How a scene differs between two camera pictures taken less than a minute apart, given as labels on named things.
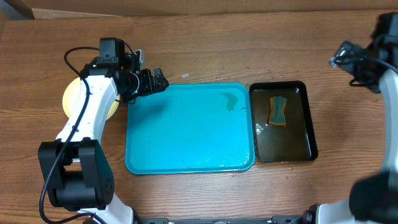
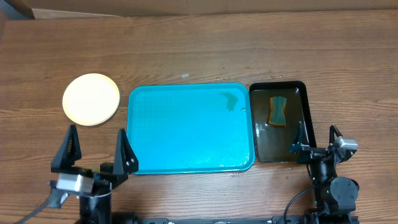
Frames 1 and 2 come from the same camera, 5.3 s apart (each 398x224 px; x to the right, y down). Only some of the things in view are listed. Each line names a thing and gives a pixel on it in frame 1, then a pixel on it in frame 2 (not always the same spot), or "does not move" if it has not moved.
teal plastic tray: [192, 128] does not move
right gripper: [342, 58] → [299, 145]
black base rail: [305, 219] does not move
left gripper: [149, 85] → [111, 175]
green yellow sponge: [277, 111] does not move
